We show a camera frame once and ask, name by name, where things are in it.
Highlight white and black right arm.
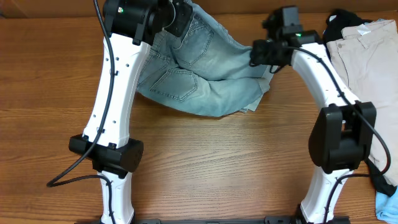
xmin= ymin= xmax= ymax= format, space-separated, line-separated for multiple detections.
xmin=250 ymin=30 xmax=376 ymax=223

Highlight light blue denim shorts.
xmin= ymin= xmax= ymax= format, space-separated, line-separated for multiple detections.
xmin=137 ymin=1 xmax=273 ymax=117

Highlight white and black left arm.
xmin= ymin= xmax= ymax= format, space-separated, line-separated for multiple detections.
xmin=68 ymin=0 xmax=192 ymax=223

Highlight black garment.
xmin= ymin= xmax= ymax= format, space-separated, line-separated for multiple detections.
xmin=323 ymin=9 xmax=397 ymax=196

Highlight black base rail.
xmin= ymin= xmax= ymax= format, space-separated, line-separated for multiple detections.
xmin=74 ymin=215 xmax=351 ymax=224

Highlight light blue garment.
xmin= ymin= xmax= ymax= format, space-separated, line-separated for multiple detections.
xmin=375 ymin=188 xmax=397 ymax=224

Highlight beige trousers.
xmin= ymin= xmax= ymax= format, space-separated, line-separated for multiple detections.
xmin=326 ymin=20 xmax=397 ymax=185

